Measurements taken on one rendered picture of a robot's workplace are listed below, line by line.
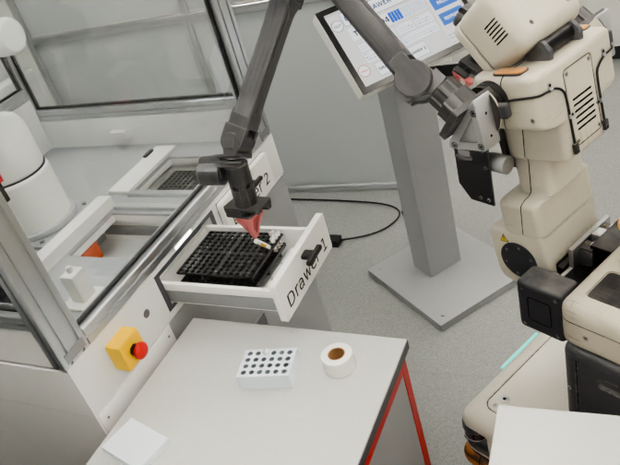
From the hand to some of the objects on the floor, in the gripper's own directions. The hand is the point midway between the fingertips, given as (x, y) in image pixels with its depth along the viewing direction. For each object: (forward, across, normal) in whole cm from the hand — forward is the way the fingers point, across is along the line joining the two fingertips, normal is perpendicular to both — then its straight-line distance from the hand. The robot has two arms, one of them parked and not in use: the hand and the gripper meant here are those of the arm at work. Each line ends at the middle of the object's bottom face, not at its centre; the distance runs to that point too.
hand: (256, 234), depth 171 cm
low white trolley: (+96, -16, +36) cm, 104 cm away
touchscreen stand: (+86, -4, -106) cm, 137 cm away
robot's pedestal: (+95, -82, +28) cm, 128 cm away
